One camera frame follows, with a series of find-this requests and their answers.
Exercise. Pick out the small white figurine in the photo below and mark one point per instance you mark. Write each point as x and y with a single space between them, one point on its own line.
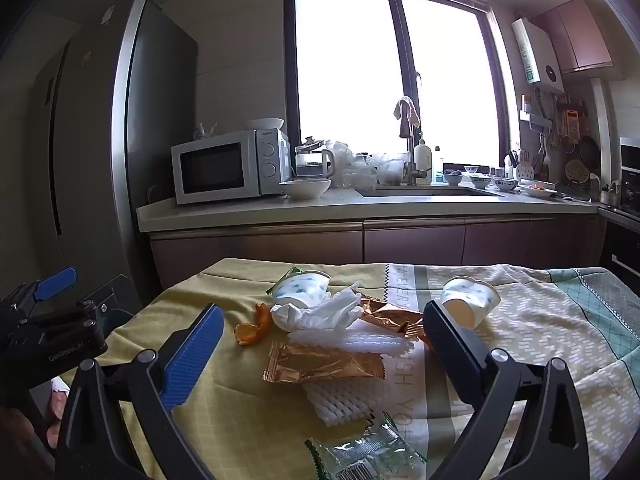
205 131

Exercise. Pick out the large gold snack wrapper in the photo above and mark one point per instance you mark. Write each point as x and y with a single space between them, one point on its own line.
320 365

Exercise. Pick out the glass kettle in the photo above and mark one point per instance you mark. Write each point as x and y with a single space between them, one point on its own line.
312 160

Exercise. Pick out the kitchen window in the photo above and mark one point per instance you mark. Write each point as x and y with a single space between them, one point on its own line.
395 70

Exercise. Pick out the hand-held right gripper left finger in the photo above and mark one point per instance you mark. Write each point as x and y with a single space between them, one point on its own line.
195 355

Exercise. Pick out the small gold snack wrapper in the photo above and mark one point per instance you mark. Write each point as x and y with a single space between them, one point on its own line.
390 317

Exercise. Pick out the kitchen sink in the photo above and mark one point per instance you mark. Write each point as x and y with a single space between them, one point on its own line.
425 191

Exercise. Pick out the pile of clear plastic containers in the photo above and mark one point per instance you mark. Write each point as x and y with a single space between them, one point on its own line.
365 167

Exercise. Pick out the wide white bowl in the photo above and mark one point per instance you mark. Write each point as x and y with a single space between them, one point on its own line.
305 187

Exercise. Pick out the white microwave oven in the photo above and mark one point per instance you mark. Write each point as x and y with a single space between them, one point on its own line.
215 167

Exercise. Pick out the built-in oven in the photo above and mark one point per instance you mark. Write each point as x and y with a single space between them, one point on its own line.
630 175

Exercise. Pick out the pink dishcloth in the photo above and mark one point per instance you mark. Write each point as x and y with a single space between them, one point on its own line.
406 110

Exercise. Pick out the white water heater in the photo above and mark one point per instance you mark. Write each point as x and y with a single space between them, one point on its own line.
537 55

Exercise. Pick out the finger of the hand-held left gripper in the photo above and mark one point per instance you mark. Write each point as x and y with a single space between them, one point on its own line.
56 284

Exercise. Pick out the pink wall cabinet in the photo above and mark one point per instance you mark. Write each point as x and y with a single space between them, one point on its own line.
577 35

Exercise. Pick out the plate with food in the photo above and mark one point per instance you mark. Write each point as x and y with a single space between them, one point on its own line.
537 190

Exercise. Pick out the white utensil holder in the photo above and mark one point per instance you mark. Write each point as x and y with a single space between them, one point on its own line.
525 171

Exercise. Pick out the yellow printed tablecloth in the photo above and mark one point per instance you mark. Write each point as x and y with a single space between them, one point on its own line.
540 320

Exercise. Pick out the white soap bottle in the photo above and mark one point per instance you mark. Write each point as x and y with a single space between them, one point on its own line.
423 155

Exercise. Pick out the hanging kitchen strainers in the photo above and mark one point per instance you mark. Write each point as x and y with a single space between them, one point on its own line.
575 145

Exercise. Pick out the small clear bottle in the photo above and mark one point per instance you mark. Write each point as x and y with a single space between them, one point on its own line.
438 162

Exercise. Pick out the orange peel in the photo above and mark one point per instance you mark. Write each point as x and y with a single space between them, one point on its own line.
250 332

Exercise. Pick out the clear green snack wrapper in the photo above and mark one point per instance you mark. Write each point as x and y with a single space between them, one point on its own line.
365 452

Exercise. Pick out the white foam fruit net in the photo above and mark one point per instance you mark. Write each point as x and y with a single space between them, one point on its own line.
340 402
360 344

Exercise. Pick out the crumpled white tissue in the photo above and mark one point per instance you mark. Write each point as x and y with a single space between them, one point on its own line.
320 312

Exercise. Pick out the kitchen counter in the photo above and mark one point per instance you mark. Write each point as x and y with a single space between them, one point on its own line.
300 207

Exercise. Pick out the blue patterned paper cup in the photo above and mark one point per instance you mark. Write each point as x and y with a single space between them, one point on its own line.
470 302
300 287

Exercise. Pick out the metal faucet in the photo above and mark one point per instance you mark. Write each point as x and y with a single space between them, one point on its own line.
411 160

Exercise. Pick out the grey refrigerator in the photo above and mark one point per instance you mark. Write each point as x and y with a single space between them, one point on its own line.
100 135

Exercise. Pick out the white wall rack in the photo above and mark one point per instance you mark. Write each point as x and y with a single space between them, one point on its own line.
534 119

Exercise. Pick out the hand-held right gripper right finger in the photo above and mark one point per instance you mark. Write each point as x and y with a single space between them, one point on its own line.
450 350

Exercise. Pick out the blue patterned bowl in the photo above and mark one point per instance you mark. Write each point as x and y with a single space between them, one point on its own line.
452 177
505 184
481 181
470 169

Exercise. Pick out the pink base cabinets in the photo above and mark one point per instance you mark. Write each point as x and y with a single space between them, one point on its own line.
410 242

